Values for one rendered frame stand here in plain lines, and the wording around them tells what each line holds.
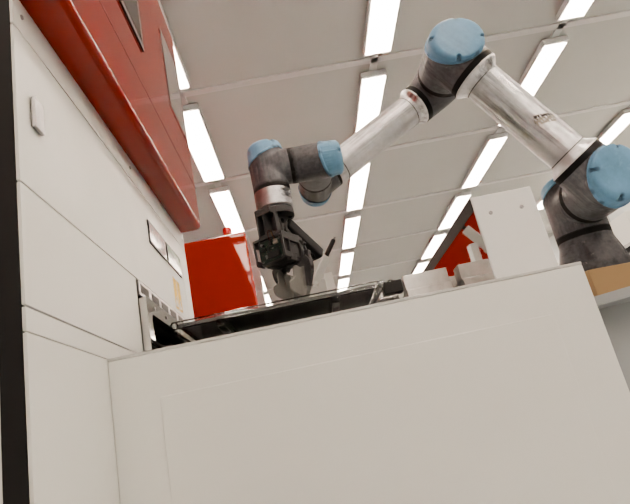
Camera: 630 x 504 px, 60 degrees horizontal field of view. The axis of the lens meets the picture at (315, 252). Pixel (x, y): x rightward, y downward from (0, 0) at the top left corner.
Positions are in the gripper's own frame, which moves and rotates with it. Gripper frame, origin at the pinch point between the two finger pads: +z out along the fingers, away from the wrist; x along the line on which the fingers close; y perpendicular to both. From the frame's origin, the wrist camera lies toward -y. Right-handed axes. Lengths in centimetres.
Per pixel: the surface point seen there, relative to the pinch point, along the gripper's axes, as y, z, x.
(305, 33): -141, -184, -50
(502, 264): 9.0, 6.2, 40.4
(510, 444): 19, 29, 37
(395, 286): -0.3, 1.9, 20.0
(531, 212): 5.5, -0.6, 46.0
